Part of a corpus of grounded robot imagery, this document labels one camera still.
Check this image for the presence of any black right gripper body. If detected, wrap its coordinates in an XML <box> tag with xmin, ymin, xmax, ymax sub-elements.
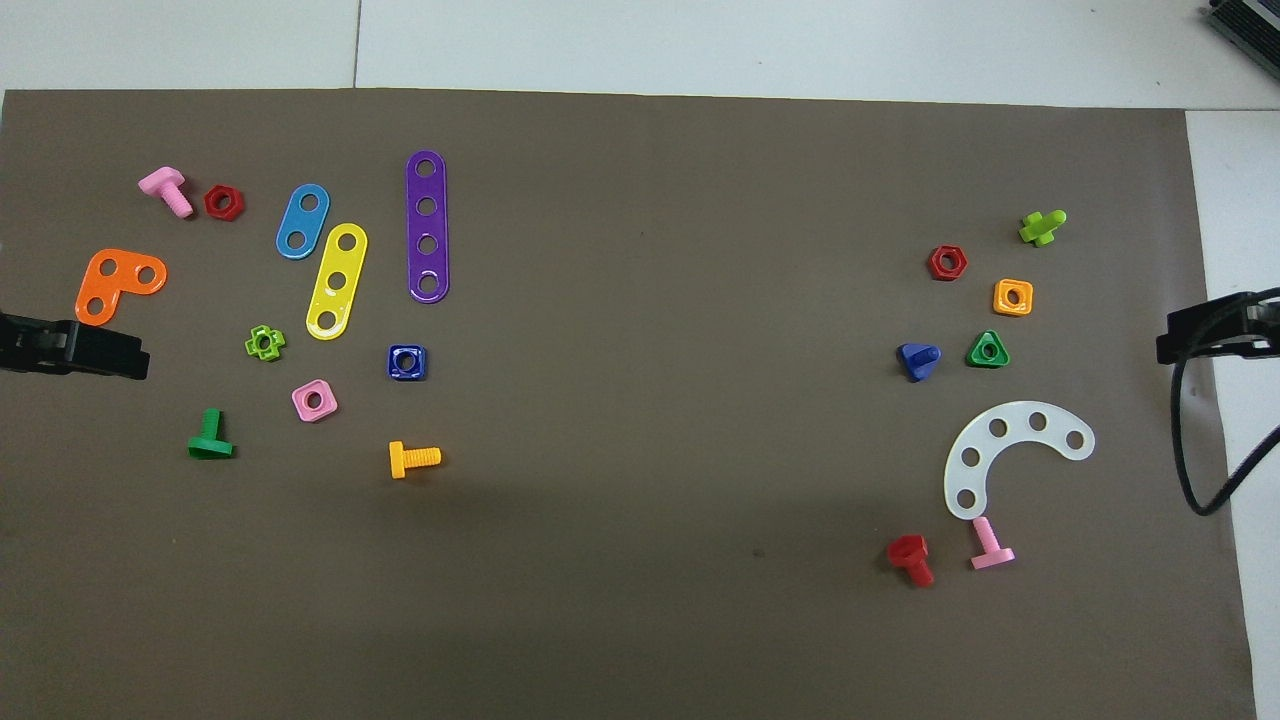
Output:
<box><xmin>1200</xmin><ymin>290</ymin><xmax>1280</xmax><ymax>360</ymax></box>

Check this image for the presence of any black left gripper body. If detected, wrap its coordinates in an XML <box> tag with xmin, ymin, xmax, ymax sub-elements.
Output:
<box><xmin>0</xmin><ymin>312</ymin><xmax>77</xmax><ymax>374</ymax></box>

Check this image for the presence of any blue triangle-head screw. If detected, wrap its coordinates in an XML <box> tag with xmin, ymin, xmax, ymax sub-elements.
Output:
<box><xmin>897</xmin><ymin>342</ymin><xmax>942</xmax><ymax>383</ymax></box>

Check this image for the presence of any dark green screw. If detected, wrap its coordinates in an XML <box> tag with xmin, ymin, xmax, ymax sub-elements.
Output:
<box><xmin>187</xmin><ymin>407</ymin><xmax>237</xmax><ymax>461</ymax></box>

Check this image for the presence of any lime green cross screw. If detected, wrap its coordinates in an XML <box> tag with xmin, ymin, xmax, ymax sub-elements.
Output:
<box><xmin>1018</xmin><ymin>209</ymin><xmax>1068</xmax><ymax>248</ymax></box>

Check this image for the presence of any pink square-head screw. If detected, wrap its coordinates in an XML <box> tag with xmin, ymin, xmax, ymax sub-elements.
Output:
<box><xmin>969</xmin><ymin>516</ymin><xmax>1017</xmax><ymax>572</ymax></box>
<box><xmin>138</xmin><ymin>166</ymin><xmax>196</xmax><ymax>220</ymax></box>

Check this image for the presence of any pink square nut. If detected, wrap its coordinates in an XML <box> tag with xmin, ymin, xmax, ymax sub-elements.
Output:
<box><xmin>291</xmin><ymin>379</ymin><xmax>339</xmax><ymax>423</ymax></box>

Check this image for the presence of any yellow-orange screw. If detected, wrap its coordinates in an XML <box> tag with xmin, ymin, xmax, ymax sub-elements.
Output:
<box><xmin>389</xmin><ymin>440</ymin><xmax>443</xmax><ymax>480</ymax></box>

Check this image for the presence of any red hex-head screw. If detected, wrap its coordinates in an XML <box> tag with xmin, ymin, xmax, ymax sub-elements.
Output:
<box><xmin>886</xmin><ymin>534</ymin><xmax>936</xmax><ymax>589</ymax></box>

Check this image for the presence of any orange angled three-hole plate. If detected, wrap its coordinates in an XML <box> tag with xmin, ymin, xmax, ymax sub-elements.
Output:
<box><xmin>75</xmin><ymin>248</ymin><xmax>169</xmax><ymax>327</ymax></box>

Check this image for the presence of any white curved five-hole plate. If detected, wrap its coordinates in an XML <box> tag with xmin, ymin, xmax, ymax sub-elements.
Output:
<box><xmin>943</xmin><ymin>401</ymin><xmax>1097</xmax><ymax>521</ymax></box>

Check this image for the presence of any blue two-hole plate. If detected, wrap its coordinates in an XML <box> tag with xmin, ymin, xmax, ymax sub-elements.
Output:
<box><xmin>275</xmin><ymin>183</ymin><xmax>331</xmax><ymax>261</ymax></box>

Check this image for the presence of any yellow three-hole plate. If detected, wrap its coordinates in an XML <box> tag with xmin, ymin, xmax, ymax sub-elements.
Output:
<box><xmin>305</xmin><ymin>222</ymin><xmax>369</xmax><ymax>342</ymax></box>

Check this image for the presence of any dark ridged device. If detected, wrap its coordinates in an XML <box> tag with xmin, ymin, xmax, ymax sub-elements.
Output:
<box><xmin>1203</xmin><ymin>0</ymin><xmax>1280</xmax><ymax>53</ymax></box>

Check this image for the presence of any purple four-hole plate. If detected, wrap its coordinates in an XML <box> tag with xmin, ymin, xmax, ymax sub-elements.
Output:
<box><xmin>405</xmin><ymin>150</ymin><xmax>451</xmax><ymax>304</ymax></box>

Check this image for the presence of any brown table mat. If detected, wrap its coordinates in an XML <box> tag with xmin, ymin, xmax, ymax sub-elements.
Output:
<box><xmin>0</xmin><ymin>88</ymin><xmax>1259</xmax><ymax>720</ymax></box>

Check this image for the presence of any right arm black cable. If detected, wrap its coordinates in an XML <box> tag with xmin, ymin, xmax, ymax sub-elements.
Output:
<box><xmin>1172</xmin><ymin>287</ymin><xmax>1280</xmax><ymax>518</ymax></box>

